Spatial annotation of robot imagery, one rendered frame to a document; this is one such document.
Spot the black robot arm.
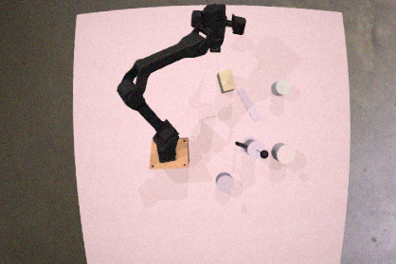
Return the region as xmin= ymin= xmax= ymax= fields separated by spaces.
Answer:
xmin=117 ymin=4 xmax=227 ymax=164

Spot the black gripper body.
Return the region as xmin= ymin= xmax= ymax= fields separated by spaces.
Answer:
xmin=190 ymin=10 xmax=246 ymax=35

